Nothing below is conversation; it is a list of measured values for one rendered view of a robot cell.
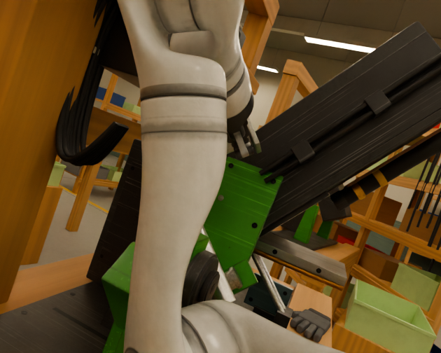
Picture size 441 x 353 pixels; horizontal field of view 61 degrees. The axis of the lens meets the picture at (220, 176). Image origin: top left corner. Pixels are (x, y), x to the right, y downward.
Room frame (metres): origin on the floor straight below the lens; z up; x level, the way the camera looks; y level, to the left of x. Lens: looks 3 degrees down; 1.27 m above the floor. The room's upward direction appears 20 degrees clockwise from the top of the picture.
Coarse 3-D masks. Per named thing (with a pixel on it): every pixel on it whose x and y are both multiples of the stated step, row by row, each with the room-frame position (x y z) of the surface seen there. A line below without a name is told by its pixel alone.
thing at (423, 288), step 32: (384, 160) 3.72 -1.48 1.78; (384, 192) 3.59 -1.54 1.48; (416, 192) 3.71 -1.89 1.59; (320, 224) 4.50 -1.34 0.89; (384, 224) 3.44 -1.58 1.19; (416, 224) 3.08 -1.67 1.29; (384, 256) 3.45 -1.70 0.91; (352, 288) 4.08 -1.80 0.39; (384, 288) 3.05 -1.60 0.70; (416, 288) 2.81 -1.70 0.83
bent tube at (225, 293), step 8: (248, 120) 0.59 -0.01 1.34; (248, 128) 0.58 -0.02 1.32; (248, 136) 0.59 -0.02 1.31; (256, 136) 0.58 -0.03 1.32; (256, 144) 0.57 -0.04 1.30; (200, 232) 0.55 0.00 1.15; (208, 248) 0.54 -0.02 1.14; (224, 280) 0.52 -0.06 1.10; (216, 288) 0.51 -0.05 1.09; (224, 288) 0.51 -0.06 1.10; (216, 296) 0.51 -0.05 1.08; (224, 296) 0.51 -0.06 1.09; (232, 296) 0.51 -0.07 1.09
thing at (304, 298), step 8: (296, 288) 1.38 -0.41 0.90; (304, 288) 1.41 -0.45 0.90; (296, 296) 1.27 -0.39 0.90; (304, 296) 1.30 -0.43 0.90; (312, 296) 1.34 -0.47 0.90; (320, 296) 1.38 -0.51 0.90; (328, 296) 1.42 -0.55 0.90; (296, 304) 1.19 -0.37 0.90; (304, 304) 1.22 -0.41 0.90; (312, 304) 1.25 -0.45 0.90; (320, 304) 1.28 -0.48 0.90; (328, 304) 1.32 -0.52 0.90; (328, 312) 1.22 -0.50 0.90; (288, 328) 0.97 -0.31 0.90; (304, 336) 0.95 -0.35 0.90; (312, 336) 0.97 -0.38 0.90; (328, 336) 1.01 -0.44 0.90; (328, 344) 0.96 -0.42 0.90
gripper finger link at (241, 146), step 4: (236, 132) 0.49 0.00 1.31; (240, 132) 0.49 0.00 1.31; (236, 136) 0.50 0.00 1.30; (240, 136) 0.50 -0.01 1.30; (236, 140) 0.50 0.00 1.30; (240, 140) 0.50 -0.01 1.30; (240, 144) 0.50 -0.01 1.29; (244, 144) 0.50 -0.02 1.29; (248, 144) 0.51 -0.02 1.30; (236, 148) 0.51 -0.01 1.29; (240, 148) 0.50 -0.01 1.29; (244, 148) 0.50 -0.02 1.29; (240, 152) 0.50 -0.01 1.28; (244, 152) 0.50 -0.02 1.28; (244, 156) 0.50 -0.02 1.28
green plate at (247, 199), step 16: (224, 176) 0.71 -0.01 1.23; (240, 176) 0.70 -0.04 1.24; (256, 176) 0.70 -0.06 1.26; (224, 192) 0.70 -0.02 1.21; (240, 192) 0.69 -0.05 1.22; (256, 192) 0.69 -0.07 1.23; (272, 192) 0.68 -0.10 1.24; (224, 208) 0.69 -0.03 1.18; (240, 208) 0.68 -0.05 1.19; (256, 208) 0.68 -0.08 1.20; (208, 224) 0.68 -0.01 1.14; (224, 224) 0.68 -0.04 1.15; (240, 224) 0.67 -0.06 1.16; (256, 224) 0.67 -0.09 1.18; (224, 240) 0.67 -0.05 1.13; (240, 240) 0.66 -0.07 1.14; (256, 240) 0.66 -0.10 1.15; (224, 256) 0.66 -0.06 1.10; (240, 256) 0.65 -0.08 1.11
